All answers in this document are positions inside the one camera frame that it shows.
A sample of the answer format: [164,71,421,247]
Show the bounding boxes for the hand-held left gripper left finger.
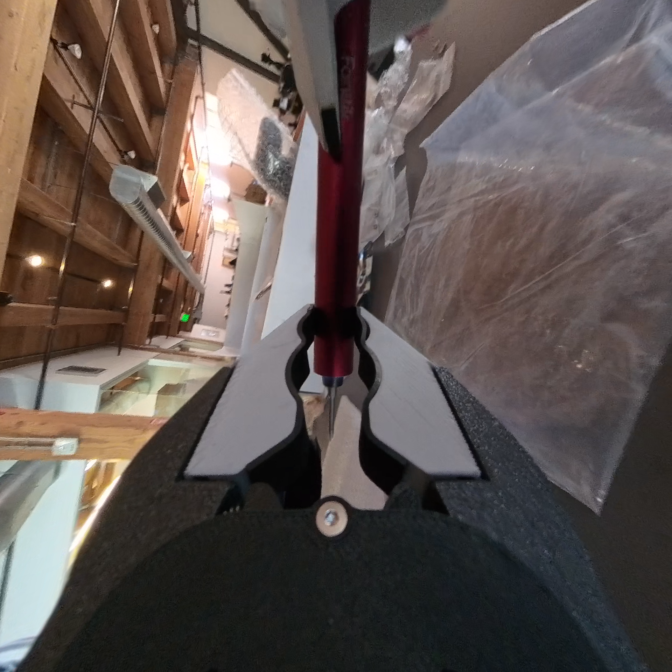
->
[184,307,322,480]

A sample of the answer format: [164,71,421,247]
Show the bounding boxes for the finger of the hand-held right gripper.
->
[283,0,343,155]

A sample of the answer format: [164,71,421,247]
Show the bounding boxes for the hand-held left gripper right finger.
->
[353,306,482,478]

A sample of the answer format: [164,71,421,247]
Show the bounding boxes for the red electric screwdriver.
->
[312,0,372,438]

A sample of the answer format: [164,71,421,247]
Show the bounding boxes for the bubble wrap roll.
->
[216,71,301,204]

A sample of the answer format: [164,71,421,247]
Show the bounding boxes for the large clear plastic bag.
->
[383,0,672,515]

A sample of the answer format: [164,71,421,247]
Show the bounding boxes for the metal ceiling light fixture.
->
[108,164,207,295]

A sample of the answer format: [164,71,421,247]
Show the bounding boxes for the silver ceiling duct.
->
[0,459,60,549]

